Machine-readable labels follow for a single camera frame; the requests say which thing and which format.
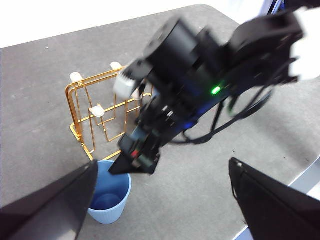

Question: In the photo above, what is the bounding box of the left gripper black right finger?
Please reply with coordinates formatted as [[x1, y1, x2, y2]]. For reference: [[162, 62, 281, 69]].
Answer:
[[228, 157, 320, 240]]

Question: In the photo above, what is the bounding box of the gold wire cup rack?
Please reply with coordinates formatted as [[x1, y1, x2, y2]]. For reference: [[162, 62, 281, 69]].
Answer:
[[64, 61, 155, 162]]

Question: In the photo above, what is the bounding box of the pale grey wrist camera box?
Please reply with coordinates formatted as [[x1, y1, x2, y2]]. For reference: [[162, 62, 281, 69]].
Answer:
[[113, 71, 135, 99]]

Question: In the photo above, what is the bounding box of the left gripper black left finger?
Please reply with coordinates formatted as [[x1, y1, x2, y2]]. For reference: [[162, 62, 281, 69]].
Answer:
[[0, 159, 99, 240]]

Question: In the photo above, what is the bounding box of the blue ribbed plastic cup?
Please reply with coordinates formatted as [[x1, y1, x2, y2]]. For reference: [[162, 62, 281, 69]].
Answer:
[[87, 159, 133, 225]]

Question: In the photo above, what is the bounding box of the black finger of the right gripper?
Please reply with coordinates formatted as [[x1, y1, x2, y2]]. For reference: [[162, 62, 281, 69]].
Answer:
[[108, 153, 152, 176], [149, 151, 161, 175]]

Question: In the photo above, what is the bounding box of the white panel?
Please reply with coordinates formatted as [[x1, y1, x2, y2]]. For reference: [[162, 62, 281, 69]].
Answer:
[[291, 6, 320, 81]]

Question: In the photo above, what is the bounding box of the black cable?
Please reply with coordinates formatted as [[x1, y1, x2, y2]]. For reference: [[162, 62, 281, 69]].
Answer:
[[172, 84, 275, 146]]

